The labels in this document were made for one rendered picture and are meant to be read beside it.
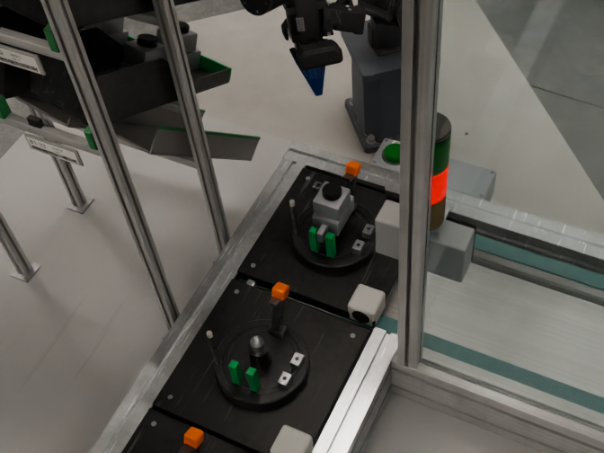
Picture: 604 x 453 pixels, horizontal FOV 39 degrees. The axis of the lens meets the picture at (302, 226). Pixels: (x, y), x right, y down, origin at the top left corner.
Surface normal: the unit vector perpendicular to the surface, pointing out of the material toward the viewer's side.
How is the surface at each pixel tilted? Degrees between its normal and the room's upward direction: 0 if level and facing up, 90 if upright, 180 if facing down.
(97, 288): 0
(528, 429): 90
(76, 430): 0
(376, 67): 0
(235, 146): 90
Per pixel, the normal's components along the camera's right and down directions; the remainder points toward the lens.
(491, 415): -0.44, 0.73
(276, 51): -0.08, -0.61
